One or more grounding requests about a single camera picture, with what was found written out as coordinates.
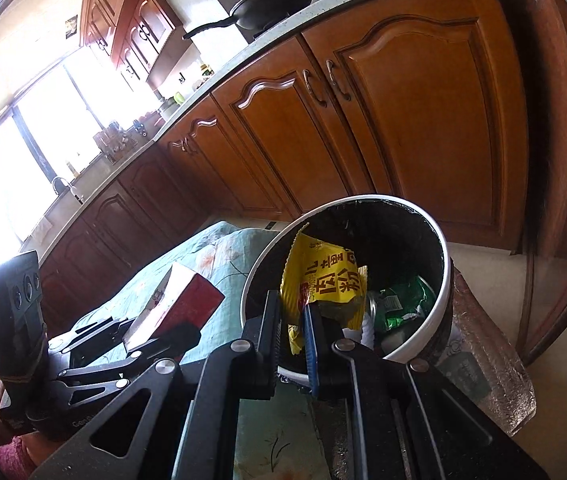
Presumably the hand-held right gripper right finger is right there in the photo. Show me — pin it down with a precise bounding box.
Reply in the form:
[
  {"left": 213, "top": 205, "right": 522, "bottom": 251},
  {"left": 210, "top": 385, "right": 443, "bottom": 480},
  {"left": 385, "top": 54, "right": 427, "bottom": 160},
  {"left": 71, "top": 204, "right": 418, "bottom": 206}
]
[{"left": 302, "top": 302, "right": 549, "bottom": 480}]

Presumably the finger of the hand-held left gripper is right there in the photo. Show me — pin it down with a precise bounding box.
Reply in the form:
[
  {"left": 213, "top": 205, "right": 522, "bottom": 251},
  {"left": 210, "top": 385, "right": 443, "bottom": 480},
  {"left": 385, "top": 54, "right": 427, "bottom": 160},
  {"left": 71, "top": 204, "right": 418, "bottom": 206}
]
[
  {"left": 58, "top": 323, "right": 202, "bottom": 401},
  {"left": 48, "top": 316, "right": 134, "bottom": 356}
]

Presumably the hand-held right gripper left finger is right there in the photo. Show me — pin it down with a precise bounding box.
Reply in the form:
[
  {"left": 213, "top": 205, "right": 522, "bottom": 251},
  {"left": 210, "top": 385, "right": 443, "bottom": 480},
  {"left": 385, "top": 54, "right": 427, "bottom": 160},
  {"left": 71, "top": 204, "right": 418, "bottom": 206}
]
[{"left": 28, "top": 290, "right": 284, "bottom": 480}]

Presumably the silver metal can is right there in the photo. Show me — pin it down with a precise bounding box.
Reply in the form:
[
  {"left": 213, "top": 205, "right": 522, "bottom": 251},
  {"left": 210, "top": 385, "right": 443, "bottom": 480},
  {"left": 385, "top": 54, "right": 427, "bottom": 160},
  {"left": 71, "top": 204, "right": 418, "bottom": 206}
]
[{"left": 365, "top": 290, "right": 383, "bottom": 347}]

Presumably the red and white box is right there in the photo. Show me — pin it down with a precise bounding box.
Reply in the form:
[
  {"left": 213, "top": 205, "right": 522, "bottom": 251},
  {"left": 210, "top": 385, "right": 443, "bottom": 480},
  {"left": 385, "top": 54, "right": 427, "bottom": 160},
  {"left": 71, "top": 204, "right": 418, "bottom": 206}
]
[{"left": 126, "top": 262, "right": 225, "bottom": 354}]

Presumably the yellow snack packet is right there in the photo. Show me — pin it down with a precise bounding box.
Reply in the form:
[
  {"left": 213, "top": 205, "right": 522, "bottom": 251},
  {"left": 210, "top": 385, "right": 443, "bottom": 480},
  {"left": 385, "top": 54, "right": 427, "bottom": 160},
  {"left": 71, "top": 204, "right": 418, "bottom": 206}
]
[{"left": 280, "top": 222, "right": 368, "bottom": 357}]

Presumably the green snack packet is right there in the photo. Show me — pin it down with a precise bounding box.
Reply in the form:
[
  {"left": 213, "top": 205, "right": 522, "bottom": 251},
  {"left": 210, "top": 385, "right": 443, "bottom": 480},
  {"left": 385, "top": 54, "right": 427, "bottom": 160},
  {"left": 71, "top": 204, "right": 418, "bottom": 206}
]
[{"left": 371, "top": 277, "right": 435, "bottom": 334}]

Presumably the white round bin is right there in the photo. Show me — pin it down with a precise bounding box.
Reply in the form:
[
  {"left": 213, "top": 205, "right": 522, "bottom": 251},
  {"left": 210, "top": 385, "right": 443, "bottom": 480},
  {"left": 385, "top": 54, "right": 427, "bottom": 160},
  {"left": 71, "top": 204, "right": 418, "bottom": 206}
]
[{"left": 240, "top": 195, "right": 452, "bottom": 392}]

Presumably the black bin liner bag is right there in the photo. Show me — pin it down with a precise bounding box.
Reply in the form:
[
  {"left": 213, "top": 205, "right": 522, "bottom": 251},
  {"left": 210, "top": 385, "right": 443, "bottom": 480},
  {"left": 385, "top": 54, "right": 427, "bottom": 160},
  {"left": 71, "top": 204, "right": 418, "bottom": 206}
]
[{"left": 250, "top": 200, "right": 447, "bottom": 361}]

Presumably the person's left forearm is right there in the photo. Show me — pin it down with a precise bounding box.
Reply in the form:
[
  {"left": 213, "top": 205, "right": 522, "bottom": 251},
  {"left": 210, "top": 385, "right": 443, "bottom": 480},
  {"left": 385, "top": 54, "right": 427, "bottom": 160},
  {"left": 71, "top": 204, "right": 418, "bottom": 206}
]
[{"left": 0, "top": 432, "right": 34, "bottom": 480}]

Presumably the pale green floral tablecloth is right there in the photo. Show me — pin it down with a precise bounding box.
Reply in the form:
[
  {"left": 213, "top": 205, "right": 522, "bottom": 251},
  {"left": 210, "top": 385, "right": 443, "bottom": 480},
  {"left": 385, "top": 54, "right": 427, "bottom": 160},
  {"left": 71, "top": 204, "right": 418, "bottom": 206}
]
[{"left": 48, "top": 220, "right": 325, "bottom": 480}]

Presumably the metal sink faucet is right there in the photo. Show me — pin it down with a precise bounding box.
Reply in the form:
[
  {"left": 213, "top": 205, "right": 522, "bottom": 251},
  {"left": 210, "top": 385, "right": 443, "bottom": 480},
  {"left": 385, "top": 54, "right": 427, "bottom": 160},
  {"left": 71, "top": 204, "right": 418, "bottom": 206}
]
[{"left": 52, "top": 176, "right": 85, "bottom": 206}]

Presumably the wooden cabinet door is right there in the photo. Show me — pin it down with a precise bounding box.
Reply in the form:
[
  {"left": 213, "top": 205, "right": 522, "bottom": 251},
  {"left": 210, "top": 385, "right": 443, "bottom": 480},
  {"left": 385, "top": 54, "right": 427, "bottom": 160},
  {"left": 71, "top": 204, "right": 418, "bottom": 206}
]
[
  {"left": 118, "top": 144, "right": 246, "bottom": 233},
  {"left": 157, "top": 97, "right": 295, "bottom": 222},
  {"left": 212, "top": 35, "right": 380, "bottom": 212},
  {"left": 301, "top": 0, "right": 530, "bottom": 252}
]

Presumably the silver foil mat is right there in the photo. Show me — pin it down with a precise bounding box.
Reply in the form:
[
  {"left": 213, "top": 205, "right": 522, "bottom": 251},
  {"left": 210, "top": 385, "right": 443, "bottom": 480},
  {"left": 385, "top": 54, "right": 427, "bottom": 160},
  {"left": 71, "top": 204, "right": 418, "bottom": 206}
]
[{"left": 436, "top": 262, "right": 537, "bottom": 438}]

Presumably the bright kitchen window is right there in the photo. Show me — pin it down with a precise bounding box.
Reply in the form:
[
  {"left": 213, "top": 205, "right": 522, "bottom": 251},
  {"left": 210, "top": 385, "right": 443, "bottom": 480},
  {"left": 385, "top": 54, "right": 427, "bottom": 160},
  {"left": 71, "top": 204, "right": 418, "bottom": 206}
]
[{"left": 0, "top": 55, "right": 160, "bottom": 272}]

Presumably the row of countertop bottles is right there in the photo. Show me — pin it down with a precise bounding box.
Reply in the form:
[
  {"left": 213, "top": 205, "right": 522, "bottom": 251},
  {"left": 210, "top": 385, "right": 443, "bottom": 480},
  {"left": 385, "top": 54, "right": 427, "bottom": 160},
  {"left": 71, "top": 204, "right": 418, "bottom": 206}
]
[{"left": 92, "top": 119, "right": 150, "bottom": 155}]

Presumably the speckled kitchen countertop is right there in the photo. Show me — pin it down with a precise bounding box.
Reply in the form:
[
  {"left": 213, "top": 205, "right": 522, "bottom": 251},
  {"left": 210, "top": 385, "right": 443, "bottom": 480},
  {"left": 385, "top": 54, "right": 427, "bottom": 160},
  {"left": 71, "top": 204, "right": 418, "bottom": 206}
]
[{"left": 38, "top": 0, "right": 494, "bottom": 261}]

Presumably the black wok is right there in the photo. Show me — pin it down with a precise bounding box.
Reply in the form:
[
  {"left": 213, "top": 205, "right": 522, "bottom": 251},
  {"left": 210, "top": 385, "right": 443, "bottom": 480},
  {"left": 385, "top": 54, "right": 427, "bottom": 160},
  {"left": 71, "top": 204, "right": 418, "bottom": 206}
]
[{"left": 182, "top": 0, "right": 319, "bottom": 41}]

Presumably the metal cabinet door handle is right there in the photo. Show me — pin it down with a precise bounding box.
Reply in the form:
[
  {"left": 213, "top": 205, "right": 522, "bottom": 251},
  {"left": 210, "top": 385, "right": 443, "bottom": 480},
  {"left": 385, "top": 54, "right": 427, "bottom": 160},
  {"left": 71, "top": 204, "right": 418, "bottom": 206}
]
[
  {"left": 303, "top": 69, "right": 329, "bottom": 107},
  {"left": 325, "top": 60, "right": 352, "bottom": 102}
]

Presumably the wooden wall cabinet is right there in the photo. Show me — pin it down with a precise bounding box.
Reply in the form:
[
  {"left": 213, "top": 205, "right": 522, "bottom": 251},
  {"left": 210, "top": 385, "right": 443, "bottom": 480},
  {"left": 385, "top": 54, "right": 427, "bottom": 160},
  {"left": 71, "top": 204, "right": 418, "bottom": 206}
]
[{"left": 79, "top": 0, "right": 185, "bottom": 87}]

